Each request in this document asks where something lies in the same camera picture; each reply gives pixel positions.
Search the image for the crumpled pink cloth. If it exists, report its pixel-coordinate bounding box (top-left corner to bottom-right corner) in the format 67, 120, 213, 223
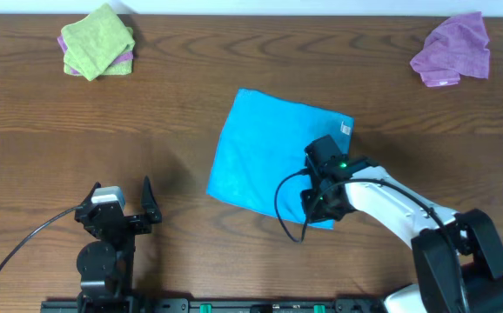
410, 11, 491, 88

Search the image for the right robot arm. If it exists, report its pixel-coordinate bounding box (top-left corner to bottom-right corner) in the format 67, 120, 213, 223
304, 153, 503, 312

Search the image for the black camera cable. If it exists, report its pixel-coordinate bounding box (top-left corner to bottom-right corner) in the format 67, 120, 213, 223
0, 205, 81, 313
273, 169, 473, 313

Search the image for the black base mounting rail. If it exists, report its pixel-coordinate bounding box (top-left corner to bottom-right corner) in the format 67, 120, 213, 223
40, 297, 387, 313

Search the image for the green folded cloth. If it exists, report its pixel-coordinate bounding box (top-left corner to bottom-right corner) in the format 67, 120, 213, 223
60, 3, 136, 82
63, 26, 134, 77

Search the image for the black left camera cable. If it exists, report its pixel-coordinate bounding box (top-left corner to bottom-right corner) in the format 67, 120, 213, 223
0, 205, 81, 313

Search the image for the folded pink cloth in stack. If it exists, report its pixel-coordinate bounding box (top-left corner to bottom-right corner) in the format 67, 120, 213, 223
57, 36, 133, 76

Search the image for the blue microfiber cloth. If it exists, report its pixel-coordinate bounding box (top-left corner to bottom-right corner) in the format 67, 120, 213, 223
206, 89, 354, 223

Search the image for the black right camera cable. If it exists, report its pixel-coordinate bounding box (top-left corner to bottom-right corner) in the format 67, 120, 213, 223
273, 169, 473, 313

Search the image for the bottom green folded cloth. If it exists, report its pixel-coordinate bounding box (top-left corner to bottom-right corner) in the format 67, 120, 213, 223
63, 26, 134, 77

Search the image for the top green folded cloth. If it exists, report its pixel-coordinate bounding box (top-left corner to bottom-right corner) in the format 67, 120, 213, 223
60, 3, 136, 82

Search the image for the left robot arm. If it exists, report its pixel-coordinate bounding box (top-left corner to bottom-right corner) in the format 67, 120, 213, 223
75, 177, 162, 312

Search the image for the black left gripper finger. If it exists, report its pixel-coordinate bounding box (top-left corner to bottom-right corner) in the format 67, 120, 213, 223
140, 176, 162, 223
81, 182, 100, 206

